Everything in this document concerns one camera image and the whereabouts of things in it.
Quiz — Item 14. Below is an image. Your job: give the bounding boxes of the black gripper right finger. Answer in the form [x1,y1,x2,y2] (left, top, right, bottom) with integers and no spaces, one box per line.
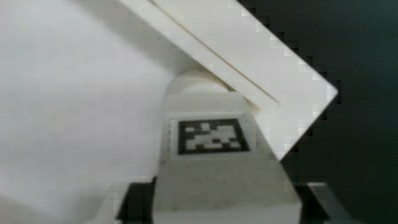
[293,182,359,224]

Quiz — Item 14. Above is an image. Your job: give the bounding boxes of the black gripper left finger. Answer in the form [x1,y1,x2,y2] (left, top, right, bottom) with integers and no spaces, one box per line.
[87,176,160,224]

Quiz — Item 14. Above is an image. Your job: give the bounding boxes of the white table leg with tag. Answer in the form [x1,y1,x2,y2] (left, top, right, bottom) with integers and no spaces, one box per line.
[153,70,302,224]

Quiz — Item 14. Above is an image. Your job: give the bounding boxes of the white square tabletop tray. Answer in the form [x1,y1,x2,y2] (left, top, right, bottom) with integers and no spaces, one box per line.
[0,0,337,224]

